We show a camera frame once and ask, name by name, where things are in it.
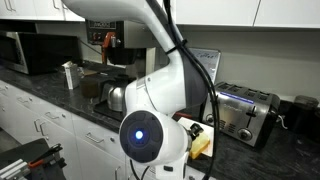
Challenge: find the small whiteboard with writing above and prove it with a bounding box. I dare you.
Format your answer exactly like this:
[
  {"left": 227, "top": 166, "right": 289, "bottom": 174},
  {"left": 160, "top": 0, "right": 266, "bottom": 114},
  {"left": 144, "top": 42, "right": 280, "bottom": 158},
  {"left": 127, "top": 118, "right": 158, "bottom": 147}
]
[{"left": 190, "top": 48, "right": 221, "bottom": 82}]

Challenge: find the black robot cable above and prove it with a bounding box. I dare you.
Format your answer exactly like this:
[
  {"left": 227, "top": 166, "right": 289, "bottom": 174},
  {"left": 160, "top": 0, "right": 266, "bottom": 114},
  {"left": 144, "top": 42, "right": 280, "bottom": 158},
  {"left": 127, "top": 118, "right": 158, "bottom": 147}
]
[{"left": 128, "top": 0, "right": 221, "bottom": 180}]

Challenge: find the brown cup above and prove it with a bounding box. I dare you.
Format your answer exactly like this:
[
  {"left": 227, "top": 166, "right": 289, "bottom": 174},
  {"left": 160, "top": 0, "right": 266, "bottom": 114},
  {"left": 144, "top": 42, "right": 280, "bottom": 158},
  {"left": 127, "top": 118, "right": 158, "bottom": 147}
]
[{"left": 80, "top": 77, "right": 99, "bottom": 98}]

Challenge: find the steel coffee carafe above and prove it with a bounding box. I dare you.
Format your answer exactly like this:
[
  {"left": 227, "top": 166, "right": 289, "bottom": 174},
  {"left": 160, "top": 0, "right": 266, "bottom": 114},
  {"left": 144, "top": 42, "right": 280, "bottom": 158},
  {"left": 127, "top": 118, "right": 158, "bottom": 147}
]
[{"left": 107, "top": 84, "right": 126, "bottom": 112}]

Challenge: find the orange black clamp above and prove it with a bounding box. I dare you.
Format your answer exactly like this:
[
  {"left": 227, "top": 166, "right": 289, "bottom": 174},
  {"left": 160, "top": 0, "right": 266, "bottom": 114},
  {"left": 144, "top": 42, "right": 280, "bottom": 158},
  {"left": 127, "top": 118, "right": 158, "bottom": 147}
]
[{"left": 28, "top": 143, "right": 66, "bottom": 168}]

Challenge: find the yellow toasted bread slice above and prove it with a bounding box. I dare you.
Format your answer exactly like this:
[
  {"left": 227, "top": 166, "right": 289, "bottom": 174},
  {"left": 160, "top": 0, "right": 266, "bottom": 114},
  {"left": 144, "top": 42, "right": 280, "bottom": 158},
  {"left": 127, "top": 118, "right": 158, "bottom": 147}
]
[{"left": 190, "top": 134, "right": 210, "bottom": 159}]

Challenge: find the dark jar at right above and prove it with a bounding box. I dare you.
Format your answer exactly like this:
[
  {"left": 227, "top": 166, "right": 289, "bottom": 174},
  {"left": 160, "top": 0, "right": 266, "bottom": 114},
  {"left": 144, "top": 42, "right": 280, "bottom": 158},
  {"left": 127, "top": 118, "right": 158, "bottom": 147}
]
[{"left": 285, "top": 95, "right": 319, "bottom": 134}]

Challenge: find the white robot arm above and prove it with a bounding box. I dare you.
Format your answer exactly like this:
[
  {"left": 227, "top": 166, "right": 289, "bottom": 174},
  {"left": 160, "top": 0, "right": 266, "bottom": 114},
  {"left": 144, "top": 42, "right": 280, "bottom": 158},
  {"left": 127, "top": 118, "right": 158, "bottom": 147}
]
[{"left": 63, "top": 0, "right": 208, "bottom": 180}]

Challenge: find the commercial coffee maker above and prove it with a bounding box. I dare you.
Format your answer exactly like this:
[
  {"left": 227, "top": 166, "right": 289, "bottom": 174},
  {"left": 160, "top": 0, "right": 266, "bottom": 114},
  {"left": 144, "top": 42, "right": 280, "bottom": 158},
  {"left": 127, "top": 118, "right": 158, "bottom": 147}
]
[{"left": 85, "top": 20, "right": 157, "bottom": 121}]

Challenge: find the black microwave oven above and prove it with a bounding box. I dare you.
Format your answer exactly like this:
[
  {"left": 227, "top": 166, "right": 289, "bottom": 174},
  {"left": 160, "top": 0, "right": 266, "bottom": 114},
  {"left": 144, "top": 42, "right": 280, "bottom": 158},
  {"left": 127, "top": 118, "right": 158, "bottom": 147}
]
[{"left": 0, "top": 32, "right": 83, "bottom": 75}]

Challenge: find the black pegboard cart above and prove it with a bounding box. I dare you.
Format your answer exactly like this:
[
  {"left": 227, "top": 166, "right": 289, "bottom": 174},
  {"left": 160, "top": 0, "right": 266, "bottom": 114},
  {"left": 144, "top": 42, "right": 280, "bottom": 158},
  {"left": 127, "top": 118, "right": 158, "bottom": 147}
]
[{"left": 0, "top": 138, "right": 67, "bottom": 180}]

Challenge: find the white square plate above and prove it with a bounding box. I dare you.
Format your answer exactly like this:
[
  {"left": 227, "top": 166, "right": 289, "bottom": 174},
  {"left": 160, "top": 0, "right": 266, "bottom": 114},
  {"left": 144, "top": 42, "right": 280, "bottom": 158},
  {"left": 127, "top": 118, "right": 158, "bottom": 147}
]
[{"left": 178, "top": 117, "right": 214, "bottom": 157}]

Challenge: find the silver four-slot toaster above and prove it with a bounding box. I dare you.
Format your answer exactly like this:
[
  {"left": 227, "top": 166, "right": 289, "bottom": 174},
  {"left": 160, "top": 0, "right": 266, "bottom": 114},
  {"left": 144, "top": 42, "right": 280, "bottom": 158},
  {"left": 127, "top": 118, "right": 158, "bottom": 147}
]
[{"left": 215, "top": 82, "right": 280, "bottom": 149}]

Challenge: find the red pen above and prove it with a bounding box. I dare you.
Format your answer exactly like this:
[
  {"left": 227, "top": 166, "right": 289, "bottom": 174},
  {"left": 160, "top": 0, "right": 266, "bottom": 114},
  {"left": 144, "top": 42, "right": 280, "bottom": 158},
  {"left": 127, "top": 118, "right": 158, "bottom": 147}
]
[{"left": 173, "top": 112, "right": 192, "bottom": 119}]

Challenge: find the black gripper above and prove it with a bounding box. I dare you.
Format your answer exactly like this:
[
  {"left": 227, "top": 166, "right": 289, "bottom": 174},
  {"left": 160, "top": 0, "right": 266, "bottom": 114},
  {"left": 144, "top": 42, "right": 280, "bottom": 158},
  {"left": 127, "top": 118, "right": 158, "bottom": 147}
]
[{"left": 189, "top": 123, "right": 203, "bottom": 140}]

